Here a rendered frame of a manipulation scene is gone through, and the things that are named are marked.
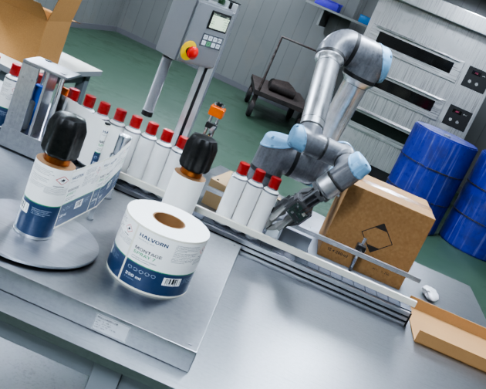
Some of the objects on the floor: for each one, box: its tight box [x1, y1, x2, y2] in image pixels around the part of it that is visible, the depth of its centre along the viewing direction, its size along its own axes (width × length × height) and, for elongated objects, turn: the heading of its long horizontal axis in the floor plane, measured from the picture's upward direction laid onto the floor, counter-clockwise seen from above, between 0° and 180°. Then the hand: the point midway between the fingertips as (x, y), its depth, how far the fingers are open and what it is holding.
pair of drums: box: [386, 121, 486, 263], centre depth 686 cm, size 80×136×96 cm, turn 22°
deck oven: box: [339, 0, 486, 183], centre depth 839 cm, size 161×124×213 cm
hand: (269, 225), depth 213 cm, fingers closed, pressing on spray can
